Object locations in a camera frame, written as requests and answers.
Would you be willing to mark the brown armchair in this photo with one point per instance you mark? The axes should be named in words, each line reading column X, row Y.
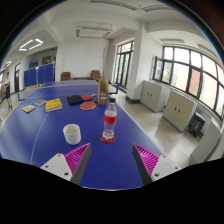
column 65, row 76
column 96, row 75

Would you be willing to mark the folded blue table tennis tables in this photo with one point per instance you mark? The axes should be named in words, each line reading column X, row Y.
column 38, row 76

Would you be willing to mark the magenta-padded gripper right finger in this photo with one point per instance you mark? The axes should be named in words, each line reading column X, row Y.
column 165, row 165

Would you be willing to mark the person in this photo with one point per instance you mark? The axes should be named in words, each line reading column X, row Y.
column 7, row 90

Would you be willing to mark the large yellow book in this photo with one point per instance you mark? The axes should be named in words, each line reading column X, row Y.
column 54, row 105

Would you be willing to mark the black bin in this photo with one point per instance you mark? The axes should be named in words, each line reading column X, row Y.
column 196, row 124

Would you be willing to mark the clear red-labelled drink bottle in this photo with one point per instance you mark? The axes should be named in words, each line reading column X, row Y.
column 110, row 118

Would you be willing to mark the flat round red coaster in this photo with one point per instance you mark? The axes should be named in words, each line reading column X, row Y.
column 104, row 140

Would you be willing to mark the dark door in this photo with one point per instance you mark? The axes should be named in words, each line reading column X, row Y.
column 17, row 78

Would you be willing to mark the group of ceiling lights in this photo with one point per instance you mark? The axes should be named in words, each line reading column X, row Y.
column 31, row 43

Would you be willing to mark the red table tennis paddle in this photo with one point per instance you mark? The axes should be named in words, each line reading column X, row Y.
column 88, row 106
column 87, row 97

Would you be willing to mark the small yellow booklet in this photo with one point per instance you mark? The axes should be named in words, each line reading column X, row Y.
column 29, row 109

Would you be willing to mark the black paddle case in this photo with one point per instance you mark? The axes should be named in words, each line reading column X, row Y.
column 74, row 99

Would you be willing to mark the brown cardboard box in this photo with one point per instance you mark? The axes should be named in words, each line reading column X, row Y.
column 103, row 90

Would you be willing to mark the white cabinet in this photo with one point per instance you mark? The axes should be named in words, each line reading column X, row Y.
column 153, row 96
column 208, row 143
column 179, row 110

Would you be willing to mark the grey booklet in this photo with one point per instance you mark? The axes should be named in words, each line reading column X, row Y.
column 40, row 103

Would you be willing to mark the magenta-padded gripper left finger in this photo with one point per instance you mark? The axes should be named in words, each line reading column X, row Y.
column 58, row 165

